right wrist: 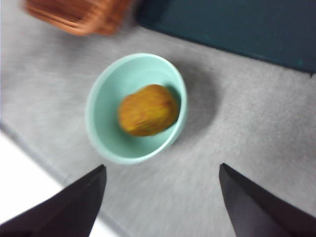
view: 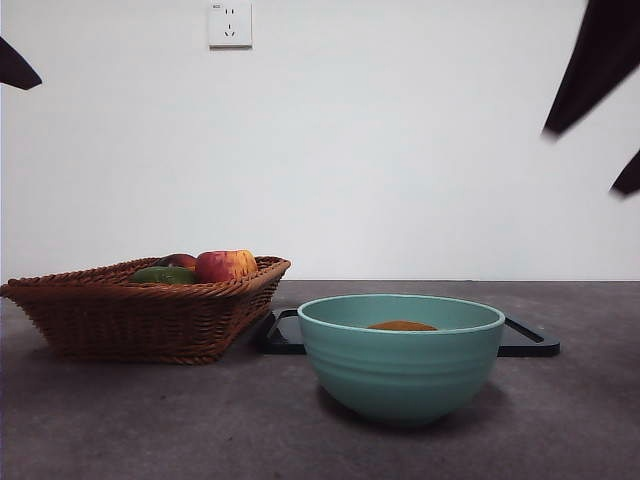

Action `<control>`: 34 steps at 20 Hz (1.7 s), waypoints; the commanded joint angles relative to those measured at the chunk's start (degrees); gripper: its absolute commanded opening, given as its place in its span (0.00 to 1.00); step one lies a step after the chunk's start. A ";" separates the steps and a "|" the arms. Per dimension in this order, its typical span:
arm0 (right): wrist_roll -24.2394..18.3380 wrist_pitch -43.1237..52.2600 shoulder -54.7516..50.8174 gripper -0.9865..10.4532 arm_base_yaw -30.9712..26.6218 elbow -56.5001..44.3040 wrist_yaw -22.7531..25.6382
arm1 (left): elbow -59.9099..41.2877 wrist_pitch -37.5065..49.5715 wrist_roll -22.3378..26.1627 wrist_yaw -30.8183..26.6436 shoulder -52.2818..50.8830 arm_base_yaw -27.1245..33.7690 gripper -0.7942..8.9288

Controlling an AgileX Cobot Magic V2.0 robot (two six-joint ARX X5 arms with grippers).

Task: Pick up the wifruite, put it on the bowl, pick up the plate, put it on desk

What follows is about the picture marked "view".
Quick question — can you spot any mint green bowl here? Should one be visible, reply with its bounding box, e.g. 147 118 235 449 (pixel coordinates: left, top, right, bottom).
297 294 506 427

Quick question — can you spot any dark green rectangular tray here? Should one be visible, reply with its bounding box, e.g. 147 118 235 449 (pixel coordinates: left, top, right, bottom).
257 308 561 358

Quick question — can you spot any yellow brown kiwi fruit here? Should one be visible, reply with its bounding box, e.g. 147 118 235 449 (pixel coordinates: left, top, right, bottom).
367 319 440 332

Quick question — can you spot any brown wicker basket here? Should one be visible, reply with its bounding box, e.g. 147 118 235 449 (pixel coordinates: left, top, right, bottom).
0 255 292 365

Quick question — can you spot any red yellow apple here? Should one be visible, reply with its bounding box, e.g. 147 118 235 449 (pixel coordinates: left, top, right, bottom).
194 249 259 284

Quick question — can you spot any white wall socket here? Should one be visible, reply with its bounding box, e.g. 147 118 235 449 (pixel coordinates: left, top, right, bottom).
208 1 254 50

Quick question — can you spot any green mango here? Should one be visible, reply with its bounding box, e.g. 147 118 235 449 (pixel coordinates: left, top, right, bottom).
130 266 199 285

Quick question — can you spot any dark red apple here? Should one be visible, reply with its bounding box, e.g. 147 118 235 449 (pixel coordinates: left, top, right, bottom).
158 253 198 271

